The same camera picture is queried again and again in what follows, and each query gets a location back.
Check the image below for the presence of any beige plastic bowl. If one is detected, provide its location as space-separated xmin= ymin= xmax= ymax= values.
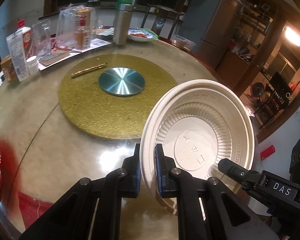
xmin=140 ymin=79 xmax=255 ymax=215

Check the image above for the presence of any red cloth napkin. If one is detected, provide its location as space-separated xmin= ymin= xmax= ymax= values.
xmin=18 ymin=192 xmax=53 ymax=229

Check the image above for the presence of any red plastic cup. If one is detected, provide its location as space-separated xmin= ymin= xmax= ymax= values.
xmin=260 ymin=145 xmax=276 ymax=161

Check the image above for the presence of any gold glitter turntable mat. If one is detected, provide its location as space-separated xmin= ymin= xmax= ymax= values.
xmin=58 ymin=54 xmax=177 ymax=139

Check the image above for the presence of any silver turntable hub disc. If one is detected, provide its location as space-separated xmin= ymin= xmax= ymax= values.
xmin=98 ymin=67 xmax=146 ymax=96

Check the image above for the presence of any brown lidded jar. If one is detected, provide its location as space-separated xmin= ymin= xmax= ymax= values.
xmin=0 ymin=55 xmax=17 ymax=82

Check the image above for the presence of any small white pill bottle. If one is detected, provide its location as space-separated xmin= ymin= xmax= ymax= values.
xmin=26 ymin=55 xmax=39 ymax=75

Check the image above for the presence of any grey refrigerator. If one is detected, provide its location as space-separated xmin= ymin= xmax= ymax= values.
xmin=178 ymin=0 xmax=243 ymax=69

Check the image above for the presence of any white paper sheet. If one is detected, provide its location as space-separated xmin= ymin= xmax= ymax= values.
xmin=38 ymin=38 xmax=110 ymax=71

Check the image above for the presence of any clear plastic container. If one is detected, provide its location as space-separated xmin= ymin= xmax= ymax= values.
xmin=170 ymin=34 xmax=196 ymax=51

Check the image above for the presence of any white bottle red cap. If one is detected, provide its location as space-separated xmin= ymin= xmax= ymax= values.
xmin=6 ymin=20 xmax=33 ymax=82

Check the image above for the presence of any clear glass mug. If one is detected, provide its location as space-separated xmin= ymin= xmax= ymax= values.
xmin=32 ymin=18 xmax=51 ymax=59

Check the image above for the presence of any liquor bottle in bag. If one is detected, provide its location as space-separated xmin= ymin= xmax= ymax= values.
xmin=56 ymin=4 xmax=98 ymax=50

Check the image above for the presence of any patterned food dish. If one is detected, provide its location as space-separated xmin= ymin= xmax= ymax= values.
xmin=127 ymin=29 xmax=158 ymax=42

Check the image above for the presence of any dark wooden chair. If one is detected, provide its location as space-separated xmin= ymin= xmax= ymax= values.
xmin=141 ymin=3 xmax=185 ymax=40

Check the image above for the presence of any steel thermos flask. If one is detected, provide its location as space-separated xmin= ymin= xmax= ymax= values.
xmin=113 ymin=4 xmax=133 ymax=46

